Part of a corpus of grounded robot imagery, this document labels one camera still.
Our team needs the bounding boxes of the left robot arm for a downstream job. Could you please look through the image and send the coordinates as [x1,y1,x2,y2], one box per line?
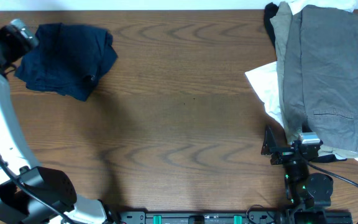
[0,19,121,224]

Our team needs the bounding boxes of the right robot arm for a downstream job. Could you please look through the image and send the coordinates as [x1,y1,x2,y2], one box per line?
[261,126,352,224]

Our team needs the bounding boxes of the navy blue shorts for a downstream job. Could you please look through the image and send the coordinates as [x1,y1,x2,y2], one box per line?
[14,23,117,101]

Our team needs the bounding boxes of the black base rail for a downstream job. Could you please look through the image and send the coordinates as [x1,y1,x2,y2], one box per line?
[120,208,353,224]

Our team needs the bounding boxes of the black garment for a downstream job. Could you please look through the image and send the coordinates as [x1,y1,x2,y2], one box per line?
[263,2,278,48]

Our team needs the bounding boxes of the khaki garment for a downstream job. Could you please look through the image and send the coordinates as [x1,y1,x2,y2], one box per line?
[270,1,358,159]

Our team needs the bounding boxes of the left black cable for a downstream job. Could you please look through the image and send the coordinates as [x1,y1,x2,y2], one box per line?
[0,105,74,224]

